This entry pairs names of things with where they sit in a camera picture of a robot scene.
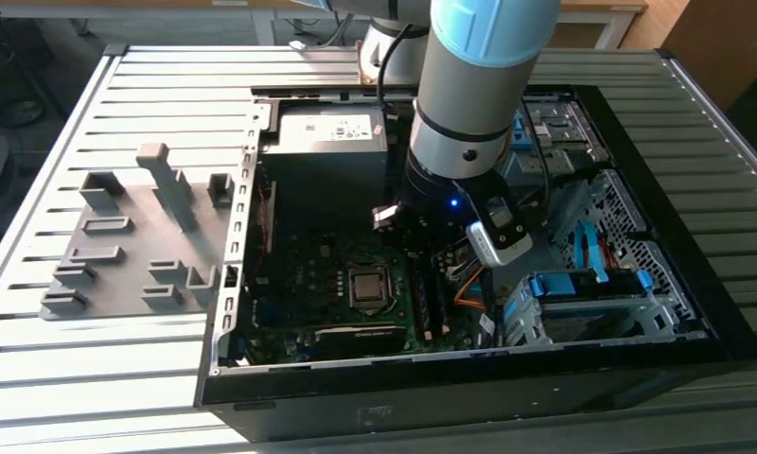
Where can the white desk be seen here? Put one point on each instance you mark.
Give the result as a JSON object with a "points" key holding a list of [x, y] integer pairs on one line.
{"points": [[263, 28]]}

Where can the metal optical drive cage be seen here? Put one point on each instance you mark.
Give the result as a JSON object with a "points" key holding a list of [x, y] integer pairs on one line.
{"points": [[568, 156]]}

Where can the silver CPU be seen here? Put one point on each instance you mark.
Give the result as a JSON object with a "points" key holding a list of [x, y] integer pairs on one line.
{"points": [[368, 287]]}

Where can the small side wrist camera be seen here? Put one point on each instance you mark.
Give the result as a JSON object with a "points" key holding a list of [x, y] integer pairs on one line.
{"points": [[385, 217]]}

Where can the blue plastic drive carrier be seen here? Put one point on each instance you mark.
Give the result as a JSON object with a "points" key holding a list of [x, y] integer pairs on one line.
{"points": [[520, 137]]}

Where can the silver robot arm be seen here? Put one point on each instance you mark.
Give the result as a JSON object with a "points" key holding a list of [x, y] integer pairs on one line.
{"points": [[473, 94]]}

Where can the silver power supply unit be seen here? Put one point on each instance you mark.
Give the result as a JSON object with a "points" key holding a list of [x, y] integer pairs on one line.
{"points": [[328, 130]]}

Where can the green motherboard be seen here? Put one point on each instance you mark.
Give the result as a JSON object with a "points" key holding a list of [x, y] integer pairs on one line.
{"points": [[303, 293]]}

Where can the black PC case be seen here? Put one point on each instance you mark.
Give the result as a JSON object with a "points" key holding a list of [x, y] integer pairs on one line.
{"points": [[416, 402]]}

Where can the black disk in blue carrier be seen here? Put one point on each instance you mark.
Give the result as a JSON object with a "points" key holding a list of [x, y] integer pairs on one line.
{"points": [[552, 286]]}

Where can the black CPU socket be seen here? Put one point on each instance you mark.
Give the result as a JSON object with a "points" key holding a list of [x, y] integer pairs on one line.
{"points": [[368, 268]]}

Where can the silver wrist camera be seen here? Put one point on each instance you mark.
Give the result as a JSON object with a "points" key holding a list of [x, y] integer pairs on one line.
{"points": [[499, 250]]}

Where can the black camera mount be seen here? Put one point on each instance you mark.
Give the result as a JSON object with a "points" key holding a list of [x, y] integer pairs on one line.
{"points": [[480, 189]]}

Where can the black graphics card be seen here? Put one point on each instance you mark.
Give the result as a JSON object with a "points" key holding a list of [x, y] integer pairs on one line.
{"points": [[360, 338]]}

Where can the black office chair base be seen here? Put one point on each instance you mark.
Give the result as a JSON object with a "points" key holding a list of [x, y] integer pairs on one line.
{"points": [[21, 111]]}

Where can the RAM stick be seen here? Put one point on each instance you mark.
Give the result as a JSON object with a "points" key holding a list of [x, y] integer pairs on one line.
{"points": [[445, 307], [431, 302]]}

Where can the grey parts rack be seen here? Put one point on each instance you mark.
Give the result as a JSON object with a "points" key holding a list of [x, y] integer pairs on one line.
{"points": [[132, 236]]}

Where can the metal disk bay cage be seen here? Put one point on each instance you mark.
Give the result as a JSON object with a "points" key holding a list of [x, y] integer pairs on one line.
{"points": [[524, 331]]}

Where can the wooden cabinet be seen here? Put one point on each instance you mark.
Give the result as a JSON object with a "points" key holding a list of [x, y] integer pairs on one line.
{"points": [[726, 42]]}

